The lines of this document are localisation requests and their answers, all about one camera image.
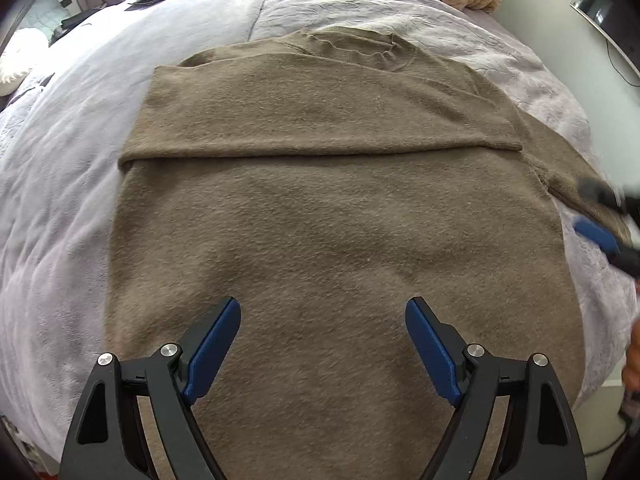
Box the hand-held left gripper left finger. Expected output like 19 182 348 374
60 296 242 480

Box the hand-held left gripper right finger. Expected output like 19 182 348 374
405 296 587 480

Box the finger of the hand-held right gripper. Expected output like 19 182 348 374
575 175 640 221
573 216 640 278

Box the brown knit sweater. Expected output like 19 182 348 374
102 30 633 480

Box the person's right hand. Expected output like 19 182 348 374
620 310 640 393

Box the black monitor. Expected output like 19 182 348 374
570 0 640 86

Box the pale crinkled quilted bedspread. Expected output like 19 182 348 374
247 0 591 133

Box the pale lavender fleece blanket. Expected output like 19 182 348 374
0 0 640 456

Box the white fluffy round pillow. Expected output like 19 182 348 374
0 27 38 96

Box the grey quilted headboard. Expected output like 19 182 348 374
22 0 71 41

